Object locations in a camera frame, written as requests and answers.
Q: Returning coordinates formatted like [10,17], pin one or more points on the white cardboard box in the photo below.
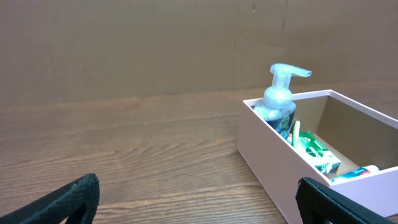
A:
[355,133]

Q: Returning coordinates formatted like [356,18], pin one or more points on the green white toothbrush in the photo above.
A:
[295,134]

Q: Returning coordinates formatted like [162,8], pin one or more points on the clear sanitizer bottle dark label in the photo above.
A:
[277,107]

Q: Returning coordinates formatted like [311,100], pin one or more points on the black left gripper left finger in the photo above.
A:
[76,202]

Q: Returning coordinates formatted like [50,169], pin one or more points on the green soap bar packet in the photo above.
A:
[317,154]

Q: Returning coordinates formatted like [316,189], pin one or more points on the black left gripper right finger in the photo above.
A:
[318,203]

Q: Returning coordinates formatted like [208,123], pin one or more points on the red green toothpaste tube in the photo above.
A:
[355,174]

